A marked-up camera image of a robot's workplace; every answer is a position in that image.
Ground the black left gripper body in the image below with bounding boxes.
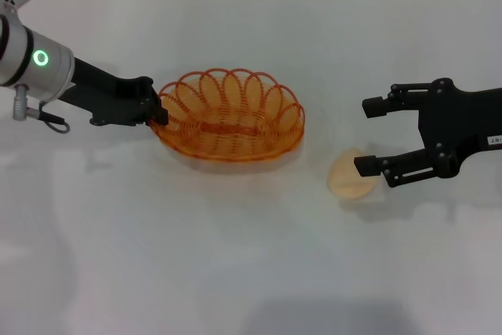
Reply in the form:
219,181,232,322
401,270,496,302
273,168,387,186
58,56,119,125

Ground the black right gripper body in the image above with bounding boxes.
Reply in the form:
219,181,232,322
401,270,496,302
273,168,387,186
417,77,502,180

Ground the pale steamed bun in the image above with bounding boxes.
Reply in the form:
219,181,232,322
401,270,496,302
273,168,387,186
326,147,381,200

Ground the orange plastic wire basket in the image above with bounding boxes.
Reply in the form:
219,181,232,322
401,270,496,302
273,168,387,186
150,67,307,165

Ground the left arm cable with connector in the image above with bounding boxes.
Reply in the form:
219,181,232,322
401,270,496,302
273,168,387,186
11,83,71,135

